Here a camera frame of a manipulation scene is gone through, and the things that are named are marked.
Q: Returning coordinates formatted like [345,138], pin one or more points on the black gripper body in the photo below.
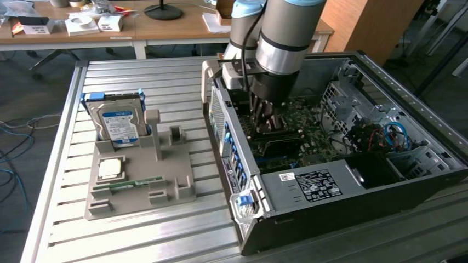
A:
[274,86]

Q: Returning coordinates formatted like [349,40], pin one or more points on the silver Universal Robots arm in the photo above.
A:
[286,27]

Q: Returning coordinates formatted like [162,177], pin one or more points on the green motherboard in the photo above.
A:
[311,123]

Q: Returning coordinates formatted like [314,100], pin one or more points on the perforated metal drive cage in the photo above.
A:
[343,109]

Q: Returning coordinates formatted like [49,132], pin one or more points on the grey power supply unit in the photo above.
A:
[311,186]

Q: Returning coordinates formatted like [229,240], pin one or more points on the white paper stack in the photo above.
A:
[215,24]

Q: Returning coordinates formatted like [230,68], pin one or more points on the blue case release latch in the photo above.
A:
[245,200]

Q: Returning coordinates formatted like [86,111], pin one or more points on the wooden cabinet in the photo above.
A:
[373,27]

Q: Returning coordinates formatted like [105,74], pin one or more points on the hard disk in blue carrier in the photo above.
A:
[117,123]

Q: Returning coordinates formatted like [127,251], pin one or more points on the black lamp base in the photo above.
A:
[163,13]

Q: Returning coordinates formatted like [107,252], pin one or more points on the grey metal disk bay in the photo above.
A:
[417,164]

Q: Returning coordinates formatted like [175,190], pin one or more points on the green RAM stick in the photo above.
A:
[129,184]

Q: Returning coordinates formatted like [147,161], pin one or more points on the grey parts rack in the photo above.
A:
[139,197]

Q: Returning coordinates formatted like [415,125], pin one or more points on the silver CPU chip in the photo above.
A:
[110,168]

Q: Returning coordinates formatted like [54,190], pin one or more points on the black open PC case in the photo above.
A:
[366,219]

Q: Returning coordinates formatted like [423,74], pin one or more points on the red yellow packet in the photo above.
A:
[126,10]

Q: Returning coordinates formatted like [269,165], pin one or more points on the small white box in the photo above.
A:
[110,24]

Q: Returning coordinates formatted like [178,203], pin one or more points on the white desk leg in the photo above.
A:
[445,24]

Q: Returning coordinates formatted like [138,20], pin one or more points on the flat white square box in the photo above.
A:
[82,31]

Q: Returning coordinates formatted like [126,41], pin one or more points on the white tape roll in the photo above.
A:
[82,20]

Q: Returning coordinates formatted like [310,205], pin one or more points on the black chair base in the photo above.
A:
[51,59]

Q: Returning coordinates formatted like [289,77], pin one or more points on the grey cup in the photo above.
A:
[59,3]

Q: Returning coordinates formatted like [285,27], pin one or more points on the white label stand black top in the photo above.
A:
[37,27]

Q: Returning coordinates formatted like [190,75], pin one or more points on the clear plastic bag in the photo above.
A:
[15,8]

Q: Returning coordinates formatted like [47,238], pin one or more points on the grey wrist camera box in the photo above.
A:
[234,76]

